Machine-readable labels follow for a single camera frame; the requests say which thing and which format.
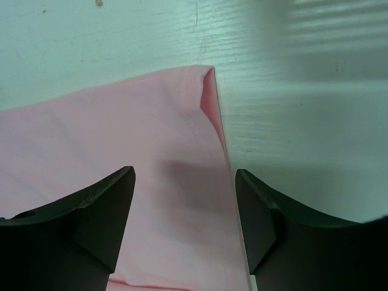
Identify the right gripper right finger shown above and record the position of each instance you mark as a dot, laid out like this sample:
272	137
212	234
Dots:
291	246

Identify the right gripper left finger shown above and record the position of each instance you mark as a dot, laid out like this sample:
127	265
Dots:
70	244

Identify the pink t shirt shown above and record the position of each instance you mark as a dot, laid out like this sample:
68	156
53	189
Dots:
183	230

